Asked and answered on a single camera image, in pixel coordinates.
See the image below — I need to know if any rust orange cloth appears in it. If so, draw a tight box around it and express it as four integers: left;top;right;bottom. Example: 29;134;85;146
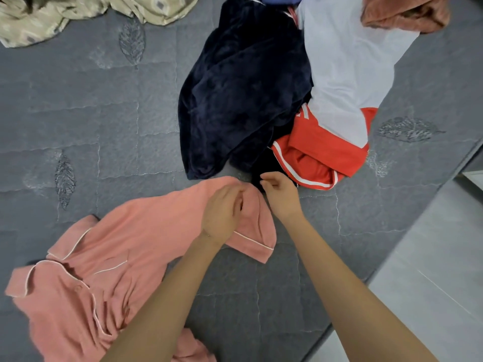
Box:
360;0;452;34

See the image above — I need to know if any person's right hand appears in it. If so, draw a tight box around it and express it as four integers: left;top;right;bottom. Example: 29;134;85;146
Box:
260;171;305;223

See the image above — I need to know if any person's right forearm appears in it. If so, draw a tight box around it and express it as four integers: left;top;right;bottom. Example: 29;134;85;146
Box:
277;214;439;362

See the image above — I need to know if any grey quilted mattress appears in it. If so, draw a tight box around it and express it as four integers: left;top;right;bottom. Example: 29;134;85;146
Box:
0;0;483;362

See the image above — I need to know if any person's left forearm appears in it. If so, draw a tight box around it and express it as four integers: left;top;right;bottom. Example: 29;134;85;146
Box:
100;232;226;362

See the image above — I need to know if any pink shirt with white piping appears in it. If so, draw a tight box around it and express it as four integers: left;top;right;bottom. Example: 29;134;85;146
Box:
5;176;277;362

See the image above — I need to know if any black garment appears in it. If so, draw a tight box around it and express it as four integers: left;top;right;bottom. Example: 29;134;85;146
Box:
250;145;299;193

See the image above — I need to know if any person's left hand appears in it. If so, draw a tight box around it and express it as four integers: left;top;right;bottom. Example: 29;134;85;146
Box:
202;183;248;248

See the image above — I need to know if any beige patterned cloth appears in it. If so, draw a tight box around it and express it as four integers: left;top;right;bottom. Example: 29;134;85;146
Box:
0;0;201;49

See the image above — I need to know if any white and red shirt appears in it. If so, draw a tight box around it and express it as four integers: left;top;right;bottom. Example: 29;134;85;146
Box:
270;0;422;191

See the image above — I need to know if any navy blue fleece garment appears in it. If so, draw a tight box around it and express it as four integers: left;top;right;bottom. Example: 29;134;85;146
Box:
178;0;314;181

